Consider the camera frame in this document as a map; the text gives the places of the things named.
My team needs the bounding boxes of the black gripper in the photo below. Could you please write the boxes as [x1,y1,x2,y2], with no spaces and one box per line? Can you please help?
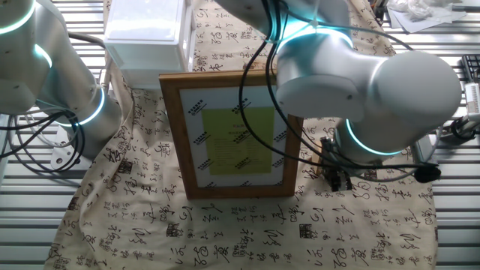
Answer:
[320,136,354,193]

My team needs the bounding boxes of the light wooden cube block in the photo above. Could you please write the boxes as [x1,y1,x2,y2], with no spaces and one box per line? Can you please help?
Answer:
[313,151,326,178]

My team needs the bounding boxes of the white paper sheets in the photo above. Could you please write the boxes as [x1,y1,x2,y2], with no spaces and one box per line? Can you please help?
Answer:
[385,0,468,35]

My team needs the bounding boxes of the beige calligraphy print cloth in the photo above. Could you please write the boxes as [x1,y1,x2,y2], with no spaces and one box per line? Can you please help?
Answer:
[43,0,439,270]

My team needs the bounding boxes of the white plastic drawer box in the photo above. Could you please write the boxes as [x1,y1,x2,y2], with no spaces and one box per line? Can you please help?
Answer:
[103,0,197,90]

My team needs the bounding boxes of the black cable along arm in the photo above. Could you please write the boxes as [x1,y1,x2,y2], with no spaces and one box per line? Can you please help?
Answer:
[238,0,443,185]

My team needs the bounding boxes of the metal camera mount clamp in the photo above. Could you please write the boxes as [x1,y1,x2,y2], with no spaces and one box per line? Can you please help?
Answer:
[436,114,480,143]

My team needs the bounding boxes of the wooden picture frame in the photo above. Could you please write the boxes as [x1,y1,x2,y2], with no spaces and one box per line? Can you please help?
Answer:
[158,69,304,201]

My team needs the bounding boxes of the black looped cable bundle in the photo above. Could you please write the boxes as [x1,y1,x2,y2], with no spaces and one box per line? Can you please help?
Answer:
[0,107,86,174]

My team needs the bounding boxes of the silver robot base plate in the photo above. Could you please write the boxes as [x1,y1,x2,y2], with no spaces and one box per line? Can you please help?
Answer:
[49,124,93,170]

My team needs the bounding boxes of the thick grey cable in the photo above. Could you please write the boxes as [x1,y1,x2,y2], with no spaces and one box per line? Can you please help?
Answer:
[69,32,108,50]

